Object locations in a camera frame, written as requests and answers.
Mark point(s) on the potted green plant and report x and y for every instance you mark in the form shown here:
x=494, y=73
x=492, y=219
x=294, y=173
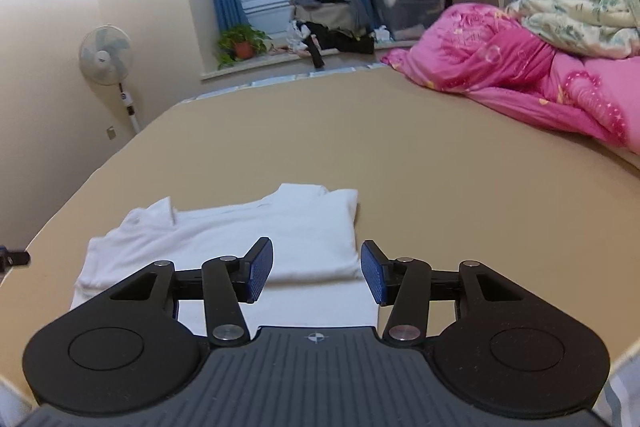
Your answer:
x=242, y=42

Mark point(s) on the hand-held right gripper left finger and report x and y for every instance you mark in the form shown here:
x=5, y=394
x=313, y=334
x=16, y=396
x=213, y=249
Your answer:
x=260, y=269

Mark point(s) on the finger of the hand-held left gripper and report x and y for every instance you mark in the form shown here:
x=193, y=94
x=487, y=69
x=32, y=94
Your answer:
x=15, y=258

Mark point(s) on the white standing fan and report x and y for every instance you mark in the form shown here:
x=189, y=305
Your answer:
x=106, y=54

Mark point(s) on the beige bed mattress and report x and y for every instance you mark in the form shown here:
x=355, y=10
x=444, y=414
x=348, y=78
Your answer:
x=425, y=187

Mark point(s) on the clear plastic storage box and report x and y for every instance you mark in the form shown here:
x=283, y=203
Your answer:
x=410, y=7

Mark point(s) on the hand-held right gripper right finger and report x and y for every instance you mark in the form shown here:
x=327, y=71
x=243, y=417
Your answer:
x=372, y=274

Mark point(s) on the wall socket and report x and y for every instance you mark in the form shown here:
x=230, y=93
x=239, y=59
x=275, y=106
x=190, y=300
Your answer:
x=111, y=133

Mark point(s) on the pile of clothes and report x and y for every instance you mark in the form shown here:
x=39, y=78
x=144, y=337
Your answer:
x=330, y=17

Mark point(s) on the tissue pack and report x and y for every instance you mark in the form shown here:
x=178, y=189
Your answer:
x=382, y=34

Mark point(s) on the white windowsill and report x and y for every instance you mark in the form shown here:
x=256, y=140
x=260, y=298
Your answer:
x=280, y=59

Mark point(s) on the pink quilt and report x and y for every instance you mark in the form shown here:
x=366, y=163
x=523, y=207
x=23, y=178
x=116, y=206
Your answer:
x=500, y=57

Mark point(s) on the white shirt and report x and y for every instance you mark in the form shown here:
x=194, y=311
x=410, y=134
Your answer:
x=300, y=232

